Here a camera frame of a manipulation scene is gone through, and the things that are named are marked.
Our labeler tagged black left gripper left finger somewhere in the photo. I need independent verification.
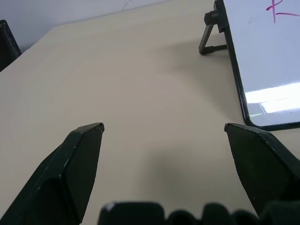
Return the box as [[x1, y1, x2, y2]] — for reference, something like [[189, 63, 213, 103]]
[[0, 122, 105, 225]]

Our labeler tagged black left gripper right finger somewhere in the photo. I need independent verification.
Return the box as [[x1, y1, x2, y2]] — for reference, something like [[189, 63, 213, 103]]
[[224, 123, 300, 218]]

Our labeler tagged black-framed whiteboard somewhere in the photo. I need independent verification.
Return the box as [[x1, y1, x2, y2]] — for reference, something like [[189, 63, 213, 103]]
[[214, 0, 300, 132]]

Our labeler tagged black whiteboard stand leg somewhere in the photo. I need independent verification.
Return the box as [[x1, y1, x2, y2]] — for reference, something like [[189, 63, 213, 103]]
[[198, 9, 228, 55]]

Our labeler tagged dark ribbed object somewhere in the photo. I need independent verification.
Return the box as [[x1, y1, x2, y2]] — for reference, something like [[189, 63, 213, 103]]
[[0, 20, 22, 72]]

